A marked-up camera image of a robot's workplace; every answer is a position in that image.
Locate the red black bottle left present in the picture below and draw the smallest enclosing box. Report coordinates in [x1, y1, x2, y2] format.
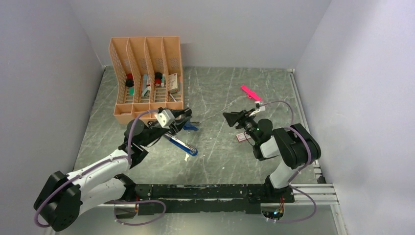
[125, 73, 134, 88]

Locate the white box in organizer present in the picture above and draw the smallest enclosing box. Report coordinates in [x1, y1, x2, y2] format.
[168, 73, 179, 94]

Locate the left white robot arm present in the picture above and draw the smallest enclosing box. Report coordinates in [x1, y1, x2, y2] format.
[34, 107, 192, 232]

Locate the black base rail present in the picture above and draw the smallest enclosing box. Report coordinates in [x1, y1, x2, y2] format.
[115, 174, 295, 215]

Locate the grey stapler in organizer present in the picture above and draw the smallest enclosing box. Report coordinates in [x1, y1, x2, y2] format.
[141, 74, 151, 97]

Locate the red black bottle right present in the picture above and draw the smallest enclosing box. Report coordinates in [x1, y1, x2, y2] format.
[154, 72, 162, 87]

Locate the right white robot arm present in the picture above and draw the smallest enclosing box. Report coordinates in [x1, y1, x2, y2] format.
[223, 110, 322, 203]

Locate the blue stapler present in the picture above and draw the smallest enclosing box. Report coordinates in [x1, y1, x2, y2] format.
[183, 121, 200, 131]
[163, 132, 198, 156]

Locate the red black bottle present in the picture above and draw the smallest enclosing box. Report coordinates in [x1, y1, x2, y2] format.
[154, 72, 162, 87]
[125, 73, 134, 88]

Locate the red white staple box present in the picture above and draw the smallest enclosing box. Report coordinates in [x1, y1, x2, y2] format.
[236, 132, 251, 142]

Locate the orange plastic desk organizer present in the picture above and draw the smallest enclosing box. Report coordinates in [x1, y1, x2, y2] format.
[109, 36, 184, 124]

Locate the pink plastic clip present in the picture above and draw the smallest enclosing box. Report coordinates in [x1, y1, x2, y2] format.
[240, 85, 262, 101]

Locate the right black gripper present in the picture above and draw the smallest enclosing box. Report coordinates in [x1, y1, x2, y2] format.
[223, 109, 261, 144]

